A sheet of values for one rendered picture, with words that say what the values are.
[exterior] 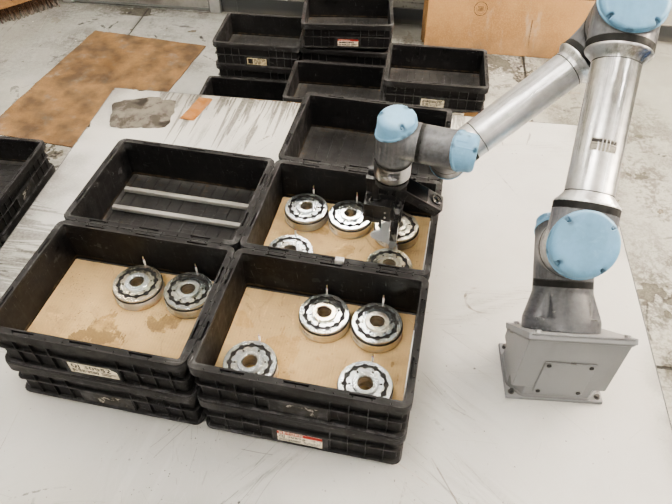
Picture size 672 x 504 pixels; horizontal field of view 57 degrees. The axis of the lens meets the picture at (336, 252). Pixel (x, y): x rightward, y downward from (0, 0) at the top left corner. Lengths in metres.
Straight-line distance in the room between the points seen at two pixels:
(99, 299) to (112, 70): 2.59
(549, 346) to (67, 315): 0.97
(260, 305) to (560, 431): 0.66
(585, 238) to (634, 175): 2.13
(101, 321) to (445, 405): 0.73
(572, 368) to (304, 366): 0.52
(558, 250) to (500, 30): 2.91
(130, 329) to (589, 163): 0.93
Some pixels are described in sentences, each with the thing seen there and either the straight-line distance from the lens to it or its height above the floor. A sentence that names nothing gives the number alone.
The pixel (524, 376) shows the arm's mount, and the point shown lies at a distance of 1.32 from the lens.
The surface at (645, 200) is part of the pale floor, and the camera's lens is 3.11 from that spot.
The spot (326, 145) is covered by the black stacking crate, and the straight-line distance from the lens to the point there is 1.71.
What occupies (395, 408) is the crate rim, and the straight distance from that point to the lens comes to 1.06.
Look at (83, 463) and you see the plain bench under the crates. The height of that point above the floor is 0.70.
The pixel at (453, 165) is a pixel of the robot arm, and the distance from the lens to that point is 1.16.
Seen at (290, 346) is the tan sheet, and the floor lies 0.83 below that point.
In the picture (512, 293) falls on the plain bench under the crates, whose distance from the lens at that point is 1.55.
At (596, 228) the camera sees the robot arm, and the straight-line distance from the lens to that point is 1.12.
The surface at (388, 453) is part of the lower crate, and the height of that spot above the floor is 0.74.
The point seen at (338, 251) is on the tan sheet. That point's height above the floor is 0.83.
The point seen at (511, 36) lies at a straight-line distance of 3.95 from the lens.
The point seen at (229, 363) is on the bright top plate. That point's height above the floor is 0.86.
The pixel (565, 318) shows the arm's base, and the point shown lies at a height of 0.92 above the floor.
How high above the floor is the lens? 1.85
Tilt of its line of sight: 47 degrees down
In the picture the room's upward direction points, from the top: straight up
